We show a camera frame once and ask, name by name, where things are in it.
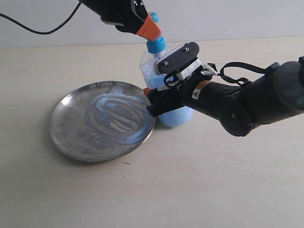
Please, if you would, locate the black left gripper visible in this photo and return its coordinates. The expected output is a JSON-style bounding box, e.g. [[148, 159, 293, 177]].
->
[[80, 0, 162, 41]]

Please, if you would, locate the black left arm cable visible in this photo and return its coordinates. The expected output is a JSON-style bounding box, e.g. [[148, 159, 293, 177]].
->
[[0, 3, 81, 35]]

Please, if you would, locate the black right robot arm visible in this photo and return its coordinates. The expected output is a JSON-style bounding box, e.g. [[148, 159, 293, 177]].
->
[[144, 57, 304, 137]]

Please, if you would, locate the pale blue soap puddle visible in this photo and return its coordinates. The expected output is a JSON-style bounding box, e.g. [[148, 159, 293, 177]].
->
[[78, 87, 155, 146]]

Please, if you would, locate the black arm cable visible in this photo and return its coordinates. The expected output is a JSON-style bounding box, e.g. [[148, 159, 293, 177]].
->
[[0, 3, 81, 35], [219, 61, 268, 86]]

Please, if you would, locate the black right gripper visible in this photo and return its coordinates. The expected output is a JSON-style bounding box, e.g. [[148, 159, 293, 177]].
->
[[143, 73, 211, 117]]

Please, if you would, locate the blue soap pump bottle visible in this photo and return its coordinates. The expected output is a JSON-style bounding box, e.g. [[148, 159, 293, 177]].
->
[[139, 11, 194, 128]]

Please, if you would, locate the round stainless steel plate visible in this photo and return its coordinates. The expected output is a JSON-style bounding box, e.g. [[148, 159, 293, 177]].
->
[[48, 81, 154, 162]]

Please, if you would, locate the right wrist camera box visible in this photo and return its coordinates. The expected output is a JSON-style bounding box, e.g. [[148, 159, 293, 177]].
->
[[153, 42, 202, 81]]

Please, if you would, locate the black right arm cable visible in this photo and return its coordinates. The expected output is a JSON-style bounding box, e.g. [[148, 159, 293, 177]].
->
[[219, 61, 268, 86]]

